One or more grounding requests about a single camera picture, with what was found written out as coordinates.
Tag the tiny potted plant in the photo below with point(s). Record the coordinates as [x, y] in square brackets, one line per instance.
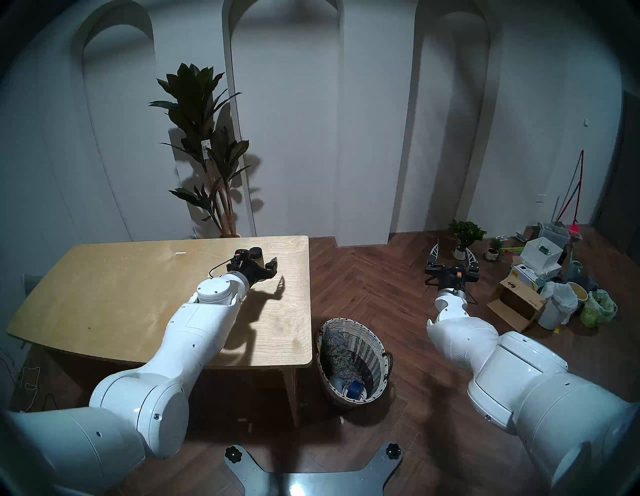
[494, 247]

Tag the open brown cardboard box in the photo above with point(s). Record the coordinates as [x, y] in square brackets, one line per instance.
[520, 300]

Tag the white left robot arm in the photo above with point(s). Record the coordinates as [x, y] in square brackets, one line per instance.
[190, 340]

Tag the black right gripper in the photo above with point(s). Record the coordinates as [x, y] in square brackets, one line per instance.
[450, 280]

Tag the teal watering can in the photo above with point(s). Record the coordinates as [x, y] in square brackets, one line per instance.
[576, 269]

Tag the woven wicker basket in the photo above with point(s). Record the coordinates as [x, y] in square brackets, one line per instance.
[377, 350]

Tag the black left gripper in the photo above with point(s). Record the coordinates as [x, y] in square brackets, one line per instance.
[247, 272]

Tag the white plastic bag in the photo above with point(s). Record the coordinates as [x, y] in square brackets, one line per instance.
[557, 300]

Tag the wooden table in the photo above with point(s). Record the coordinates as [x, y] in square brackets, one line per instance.
[100, 300]

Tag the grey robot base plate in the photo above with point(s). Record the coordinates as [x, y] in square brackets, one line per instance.
[310, 480]

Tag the spice jar with black lid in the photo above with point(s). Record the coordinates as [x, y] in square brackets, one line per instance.
[256, 253]

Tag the tall potted leafy plant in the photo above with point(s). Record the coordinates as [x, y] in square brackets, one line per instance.
[195, 105]

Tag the beige bucket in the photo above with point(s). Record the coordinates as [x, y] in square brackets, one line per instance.
[580, 291]

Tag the grey fluffy duster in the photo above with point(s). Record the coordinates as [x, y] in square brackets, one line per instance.
[340, 357]

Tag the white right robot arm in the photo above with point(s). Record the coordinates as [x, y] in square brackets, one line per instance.
[525, 380]

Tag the blue tape roll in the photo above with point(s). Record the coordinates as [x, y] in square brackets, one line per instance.
[356, 391]

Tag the white box with yellow label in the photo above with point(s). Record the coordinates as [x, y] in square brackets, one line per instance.
[525, 275]

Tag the open white box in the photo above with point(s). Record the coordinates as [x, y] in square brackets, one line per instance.
[537, 255]

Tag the clear plastic storage box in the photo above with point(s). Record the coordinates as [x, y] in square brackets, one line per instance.
[555, 234]

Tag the bushy small potted plant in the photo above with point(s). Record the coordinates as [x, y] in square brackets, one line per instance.
[462, 231]

